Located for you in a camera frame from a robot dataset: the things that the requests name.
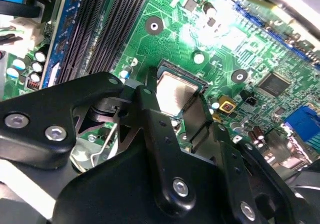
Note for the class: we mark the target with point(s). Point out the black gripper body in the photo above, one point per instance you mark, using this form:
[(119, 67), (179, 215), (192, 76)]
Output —
[(112, 191)]

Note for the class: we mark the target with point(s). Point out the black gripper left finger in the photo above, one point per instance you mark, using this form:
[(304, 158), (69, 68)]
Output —
[(50, 104)]

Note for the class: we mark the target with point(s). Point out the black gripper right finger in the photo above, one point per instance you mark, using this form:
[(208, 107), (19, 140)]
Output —
[(232, 174)]

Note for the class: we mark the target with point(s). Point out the silver square CPU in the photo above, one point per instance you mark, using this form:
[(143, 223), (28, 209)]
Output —
[(177, 91)]

